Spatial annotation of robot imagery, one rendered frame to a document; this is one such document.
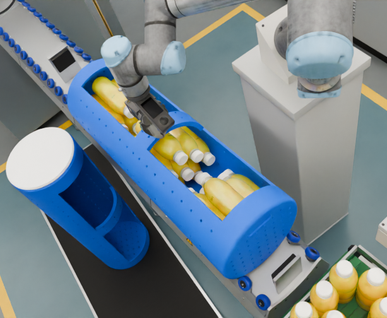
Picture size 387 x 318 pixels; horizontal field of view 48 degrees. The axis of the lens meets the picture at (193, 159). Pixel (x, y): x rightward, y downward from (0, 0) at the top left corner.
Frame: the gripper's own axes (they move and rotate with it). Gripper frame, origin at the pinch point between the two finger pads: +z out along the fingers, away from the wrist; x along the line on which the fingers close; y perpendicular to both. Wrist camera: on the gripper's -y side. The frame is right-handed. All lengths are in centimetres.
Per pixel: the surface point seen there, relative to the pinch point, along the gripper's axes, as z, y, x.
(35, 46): 30, 123, 3
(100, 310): 108, 27, 63
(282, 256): 31, -41, -4
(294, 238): 25.4, -41.3, -9.7
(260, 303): 27, -48, 11
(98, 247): 76, 36, 42
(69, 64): 22, 84, -1
